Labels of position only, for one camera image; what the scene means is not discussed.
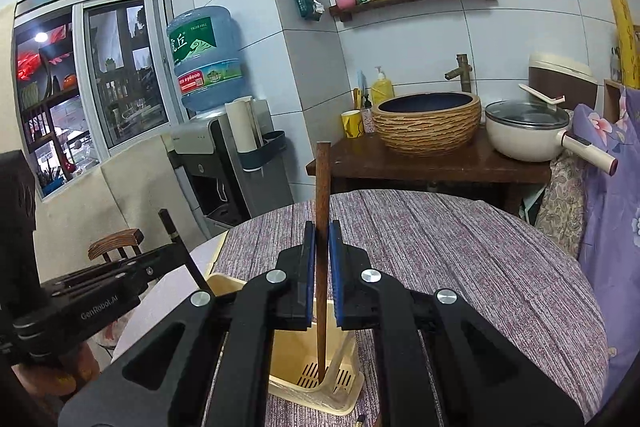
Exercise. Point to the wooden chair back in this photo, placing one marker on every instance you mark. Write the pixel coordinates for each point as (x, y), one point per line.
(117, 242)

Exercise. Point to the blue toothbrush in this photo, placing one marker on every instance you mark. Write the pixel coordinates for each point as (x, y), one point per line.
(361, 89)

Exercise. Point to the bamboo style faucet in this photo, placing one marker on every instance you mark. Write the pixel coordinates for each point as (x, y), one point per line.
(464, 74)

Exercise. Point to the yellow mug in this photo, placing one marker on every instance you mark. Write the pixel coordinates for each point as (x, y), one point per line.
(351, 124)

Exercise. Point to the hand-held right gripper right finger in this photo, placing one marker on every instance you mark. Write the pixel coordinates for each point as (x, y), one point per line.
(335, 267)

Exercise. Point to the black chopstick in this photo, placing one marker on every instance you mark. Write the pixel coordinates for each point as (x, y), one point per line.
(175, 234)

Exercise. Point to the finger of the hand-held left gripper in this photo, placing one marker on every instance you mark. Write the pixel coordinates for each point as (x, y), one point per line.
(125, 264)

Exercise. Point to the dark wooden cabinet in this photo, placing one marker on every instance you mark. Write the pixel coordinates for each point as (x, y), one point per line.
(400, 167)

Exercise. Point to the beige plastic utensil holder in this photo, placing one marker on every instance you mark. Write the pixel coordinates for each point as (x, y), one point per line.
(292, 357)

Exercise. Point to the grey water dispenser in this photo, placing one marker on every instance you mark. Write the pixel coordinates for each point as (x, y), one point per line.
(195, 137)

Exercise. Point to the white framed sliding window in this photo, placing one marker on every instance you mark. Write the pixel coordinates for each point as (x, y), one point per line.
(125, 72)

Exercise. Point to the beige paisley cloth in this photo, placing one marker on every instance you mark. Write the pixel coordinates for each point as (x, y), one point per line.
(562, 207)

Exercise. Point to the dark blue wall holder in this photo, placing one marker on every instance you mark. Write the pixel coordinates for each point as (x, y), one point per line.
(265, 152)

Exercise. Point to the glass pot lid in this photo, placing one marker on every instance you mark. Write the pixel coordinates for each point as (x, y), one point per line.
(525, 113)

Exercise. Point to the blue water jug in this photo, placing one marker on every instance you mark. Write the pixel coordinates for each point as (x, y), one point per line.
(205, 57)

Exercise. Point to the white paper cup tube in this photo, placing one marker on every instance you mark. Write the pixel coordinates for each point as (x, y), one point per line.
(240, 127)

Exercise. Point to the beige cushion panel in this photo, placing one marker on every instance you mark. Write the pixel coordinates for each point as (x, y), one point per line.
(135, 187)

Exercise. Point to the brown wooden chopstick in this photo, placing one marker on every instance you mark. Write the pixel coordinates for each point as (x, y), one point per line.
(323, 187)

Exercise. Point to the brown ribbed basin bowl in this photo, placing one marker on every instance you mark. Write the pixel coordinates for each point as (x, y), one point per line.
(425, 129)

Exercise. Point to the pink small bowl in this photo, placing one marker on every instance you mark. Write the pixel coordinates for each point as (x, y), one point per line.
(345, 0)

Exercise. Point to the white rice spoon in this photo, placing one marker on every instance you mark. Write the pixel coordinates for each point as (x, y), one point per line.
(542, 94)

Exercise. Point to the pink patterned pump bottle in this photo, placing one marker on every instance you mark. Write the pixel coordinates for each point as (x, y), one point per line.
(368, 117)

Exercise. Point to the yellow dish soap bottle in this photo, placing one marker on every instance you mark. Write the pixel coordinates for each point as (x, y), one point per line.
(382, 89)

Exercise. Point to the purple floral cloth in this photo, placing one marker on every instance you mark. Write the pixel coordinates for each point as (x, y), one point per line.
(612, 217)

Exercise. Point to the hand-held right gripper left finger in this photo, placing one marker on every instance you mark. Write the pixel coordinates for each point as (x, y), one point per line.
(310, 257)

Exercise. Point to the person's left hand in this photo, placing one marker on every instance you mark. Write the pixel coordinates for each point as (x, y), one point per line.
(50, 379)

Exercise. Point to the brown white rice cooker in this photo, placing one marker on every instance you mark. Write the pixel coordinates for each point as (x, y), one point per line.
(560, 74)

